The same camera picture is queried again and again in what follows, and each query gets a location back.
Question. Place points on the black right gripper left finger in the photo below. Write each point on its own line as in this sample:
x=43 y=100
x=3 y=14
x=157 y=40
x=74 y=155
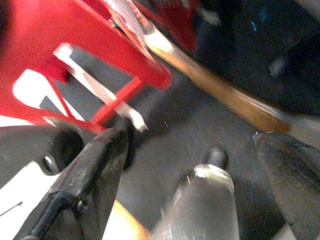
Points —
x=95 y=165

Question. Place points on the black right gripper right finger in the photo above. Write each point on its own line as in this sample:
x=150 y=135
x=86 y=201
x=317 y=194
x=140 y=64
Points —
x=292 y=180

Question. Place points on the brown wooden plinth strip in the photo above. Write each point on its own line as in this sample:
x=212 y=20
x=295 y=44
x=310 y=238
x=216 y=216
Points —
x=220 y=87

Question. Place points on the red plastic stool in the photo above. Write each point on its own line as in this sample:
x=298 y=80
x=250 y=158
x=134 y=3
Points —
x=37 y=37

